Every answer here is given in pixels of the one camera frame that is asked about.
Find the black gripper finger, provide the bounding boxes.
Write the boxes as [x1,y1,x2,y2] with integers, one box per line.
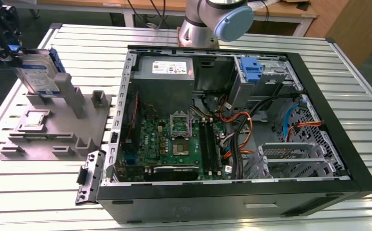
[4,6,23,46]
[0,36,23,68]

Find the hard disk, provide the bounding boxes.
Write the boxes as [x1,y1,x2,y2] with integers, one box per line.
[7,44,67,97]

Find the orange disk power wire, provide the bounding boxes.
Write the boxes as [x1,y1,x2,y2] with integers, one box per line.
[287,121,324,142]

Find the metal disk bay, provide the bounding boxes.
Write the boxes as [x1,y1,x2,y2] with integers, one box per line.
[255,141,338,179]

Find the silver CPU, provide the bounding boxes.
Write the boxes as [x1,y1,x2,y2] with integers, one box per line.
[24,114,47,127]

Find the green RAM stick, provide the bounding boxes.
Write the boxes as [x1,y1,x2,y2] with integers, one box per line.
[21,134,58,141]

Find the grey plastic parts rack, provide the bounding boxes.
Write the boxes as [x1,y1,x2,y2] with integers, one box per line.
[0,73,115,162]

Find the grey power supply unit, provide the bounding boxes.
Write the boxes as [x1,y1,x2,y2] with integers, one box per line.
[131,56,195,116]

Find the green motherboard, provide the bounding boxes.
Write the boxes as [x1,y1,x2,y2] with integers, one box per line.
[118,113,235,181]

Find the metal socket cover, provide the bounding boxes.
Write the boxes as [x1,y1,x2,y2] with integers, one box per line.
[169,111,193,140]

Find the thin metal locking lever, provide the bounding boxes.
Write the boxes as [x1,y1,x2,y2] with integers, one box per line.
[189,112,195,141]

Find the CPU socket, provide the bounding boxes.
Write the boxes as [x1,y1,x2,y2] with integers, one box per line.
[171,141,195,157]

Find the black graphics card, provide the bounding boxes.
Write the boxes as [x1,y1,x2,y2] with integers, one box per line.
[143,165,199,182]

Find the black RAM slot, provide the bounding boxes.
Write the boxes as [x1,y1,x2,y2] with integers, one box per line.
[199,117,215,176]
[207,117,223,176]

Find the metal optical drive cage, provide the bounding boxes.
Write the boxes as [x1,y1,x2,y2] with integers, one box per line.
[229,55,302,111]

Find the blue plastic drive latch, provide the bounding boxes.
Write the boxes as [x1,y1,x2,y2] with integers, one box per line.
[239,57,263,82]

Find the black PC case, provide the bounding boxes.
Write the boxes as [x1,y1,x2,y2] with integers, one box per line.
[75,44,372,224]

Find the wooden cabinet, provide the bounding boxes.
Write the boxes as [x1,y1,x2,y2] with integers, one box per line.
[325,0,372,68]

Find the orange wire bundle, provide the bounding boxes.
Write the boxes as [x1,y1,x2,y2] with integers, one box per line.
[219,111,254,161]

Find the black cable bundle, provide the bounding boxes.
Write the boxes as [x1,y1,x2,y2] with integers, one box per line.
[230,93,301,180]

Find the wooden desk white frame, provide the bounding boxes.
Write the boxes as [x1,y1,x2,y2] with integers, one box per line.
[72,0,321,37]

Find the light blue data wire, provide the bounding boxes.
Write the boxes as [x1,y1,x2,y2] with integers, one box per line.
[282,97,308,140]

